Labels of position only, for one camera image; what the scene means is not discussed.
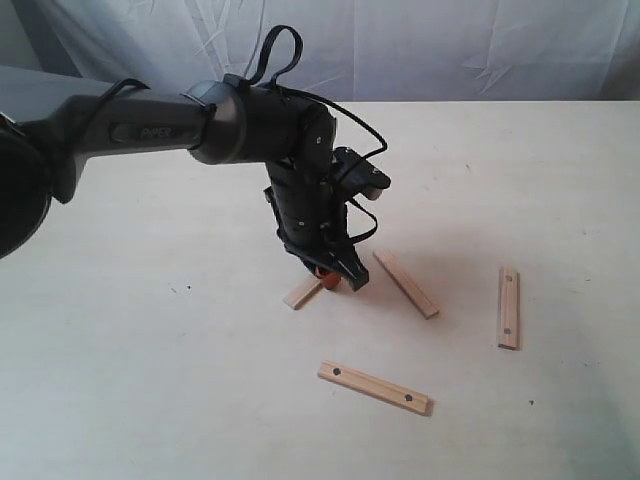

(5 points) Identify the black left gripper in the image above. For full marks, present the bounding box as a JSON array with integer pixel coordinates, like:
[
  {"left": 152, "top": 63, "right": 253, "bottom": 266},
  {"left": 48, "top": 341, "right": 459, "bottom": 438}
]
[{"left": 265, "top": 162, "right": 369, "bottom": 292}]

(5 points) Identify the plain wood strip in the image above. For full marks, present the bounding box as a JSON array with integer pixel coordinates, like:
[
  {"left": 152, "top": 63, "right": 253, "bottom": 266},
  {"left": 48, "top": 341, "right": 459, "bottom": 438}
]
[
  {"left": 373, "top": 250, "right": 439, "bottom": 319},
  {"left": 283, "top": 276, "right": 323, "bottom": 310}
]

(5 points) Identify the wood strip with holes bottom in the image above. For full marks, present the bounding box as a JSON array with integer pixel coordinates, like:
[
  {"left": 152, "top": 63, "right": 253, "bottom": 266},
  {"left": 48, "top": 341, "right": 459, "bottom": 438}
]
[{"left": 317, "top": 361, "right": 434, "bottom": 417}]

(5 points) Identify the wood strip with holes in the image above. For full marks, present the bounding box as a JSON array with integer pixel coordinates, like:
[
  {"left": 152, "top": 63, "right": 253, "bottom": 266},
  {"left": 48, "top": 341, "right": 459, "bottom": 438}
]
[
  {"left": 497, "top": 267, "right": 520, "bottom": 351},
  {"left": 317, "top": 361, "right": 434, "bottom": 417}
]

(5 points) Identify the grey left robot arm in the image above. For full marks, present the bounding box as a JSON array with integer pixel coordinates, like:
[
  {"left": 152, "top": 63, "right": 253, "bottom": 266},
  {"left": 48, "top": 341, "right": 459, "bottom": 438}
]
[{"left": 1, "top": 74, "right": 372, "bottom": 289}]

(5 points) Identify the white wrinkled backdrop cloth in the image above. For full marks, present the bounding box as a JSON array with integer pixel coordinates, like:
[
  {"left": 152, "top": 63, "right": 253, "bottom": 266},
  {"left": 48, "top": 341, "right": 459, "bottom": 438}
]
[{"left": 1, "top": 0, "right": 639, "bottom": 101}]

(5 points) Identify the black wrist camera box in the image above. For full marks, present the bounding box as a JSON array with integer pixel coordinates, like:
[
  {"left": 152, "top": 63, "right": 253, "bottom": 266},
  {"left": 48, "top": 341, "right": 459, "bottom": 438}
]
[{"left": 330, "top": 147, "right": 391, "bottom": 202}]

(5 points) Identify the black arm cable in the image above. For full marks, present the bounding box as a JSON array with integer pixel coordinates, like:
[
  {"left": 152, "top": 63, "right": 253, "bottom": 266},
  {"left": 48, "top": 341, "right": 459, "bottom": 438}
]
[{"left": 74, "top": 24, "right": 389, "bottom": 249}]

